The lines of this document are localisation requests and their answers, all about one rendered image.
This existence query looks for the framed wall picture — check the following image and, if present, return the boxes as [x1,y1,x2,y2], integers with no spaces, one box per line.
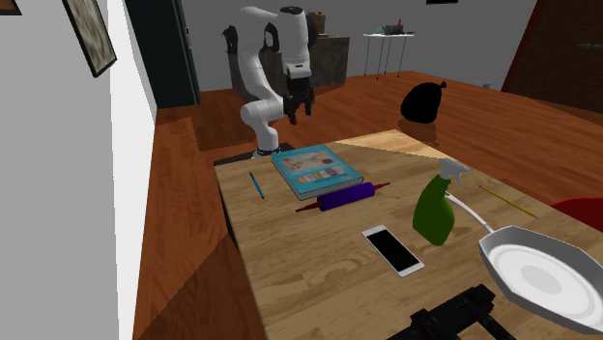
[62,0,119,79]

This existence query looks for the dark brown wooden cabinet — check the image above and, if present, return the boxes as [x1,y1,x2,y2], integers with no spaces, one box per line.
[500,0,603,114]

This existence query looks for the black bar-shaped object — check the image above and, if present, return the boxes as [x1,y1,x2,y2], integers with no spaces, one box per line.
[386,283,518,340]

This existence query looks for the white smartphone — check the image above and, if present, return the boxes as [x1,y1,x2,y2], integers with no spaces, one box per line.
[361,224,425,278]

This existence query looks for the white side table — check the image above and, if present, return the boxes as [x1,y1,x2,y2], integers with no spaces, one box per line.
[362,19,416,80]

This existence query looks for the teal hardcover book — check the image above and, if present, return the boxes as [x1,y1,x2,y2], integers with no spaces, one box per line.
[270,143,365,202]

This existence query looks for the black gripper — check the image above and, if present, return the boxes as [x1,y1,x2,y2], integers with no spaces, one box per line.
[283,76,315,127]

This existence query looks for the blue pen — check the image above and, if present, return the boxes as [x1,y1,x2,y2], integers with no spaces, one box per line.
[248,171,266,201]

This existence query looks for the white frying pan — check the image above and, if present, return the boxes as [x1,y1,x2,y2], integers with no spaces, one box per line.
[444,191,603,336]

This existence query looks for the yellow pencil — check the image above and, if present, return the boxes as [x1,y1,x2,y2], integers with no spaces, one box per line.
[478,184,539,219]

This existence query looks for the red chair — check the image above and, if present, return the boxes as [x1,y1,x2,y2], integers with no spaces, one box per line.
[549,197,603,234]

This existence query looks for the green spray bottle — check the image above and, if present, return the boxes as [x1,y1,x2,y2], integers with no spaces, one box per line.
[412,157,472,247]

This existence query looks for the black garbage bag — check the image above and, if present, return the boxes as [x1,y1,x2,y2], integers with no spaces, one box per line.
[399,80,447,126]

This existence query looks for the dark door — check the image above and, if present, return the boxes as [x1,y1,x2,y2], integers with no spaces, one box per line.
[124,0,202,110]

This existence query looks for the purple rolling pin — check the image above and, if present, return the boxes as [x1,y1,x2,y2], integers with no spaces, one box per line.
[295,181,391,214]

